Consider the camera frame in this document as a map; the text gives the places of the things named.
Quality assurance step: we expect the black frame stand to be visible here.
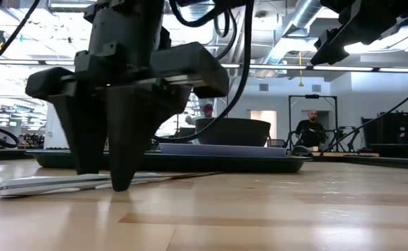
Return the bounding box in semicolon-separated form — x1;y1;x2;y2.
288;94;339;151

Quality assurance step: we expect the black table frame rail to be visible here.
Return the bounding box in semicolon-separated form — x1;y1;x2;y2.
0;148;408;172

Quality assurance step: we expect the ceiling light strip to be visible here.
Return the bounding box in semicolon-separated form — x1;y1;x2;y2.
220;63;408;73

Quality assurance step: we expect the pale blue plate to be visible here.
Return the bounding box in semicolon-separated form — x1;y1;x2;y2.
158;142;288;158

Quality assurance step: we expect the black equipment cart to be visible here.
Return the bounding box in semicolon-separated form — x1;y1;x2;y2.
361;111;408;160

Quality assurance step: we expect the dark green serving tray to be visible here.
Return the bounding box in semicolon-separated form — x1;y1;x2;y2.
25;149;312;174

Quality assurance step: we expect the yellow hanging cord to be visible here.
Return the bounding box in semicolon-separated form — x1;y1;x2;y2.
297;52;305;87

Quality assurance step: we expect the silver ventilation duct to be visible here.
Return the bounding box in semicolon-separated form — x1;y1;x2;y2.
262;0;325;66

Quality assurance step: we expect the dark bowl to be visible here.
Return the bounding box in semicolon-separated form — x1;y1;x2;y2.
195;117;272;147

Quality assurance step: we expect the person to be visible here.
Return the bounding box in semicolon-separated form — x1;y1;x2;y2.
185;103;216;126
294;109;327;148

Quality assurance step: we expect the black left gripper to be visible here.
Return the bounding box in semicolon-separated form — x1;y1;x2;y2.
24;10;231;192

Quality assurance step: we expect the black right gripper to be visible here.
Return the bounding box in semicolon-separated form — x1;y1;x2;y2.
310;0;408;66

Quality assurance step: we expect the black cable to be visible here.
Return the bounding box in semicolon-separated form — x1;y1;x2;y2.
0;122;20;149
168;0;238;60
0;0;40;76
153;0;255;144
320;82;408;156

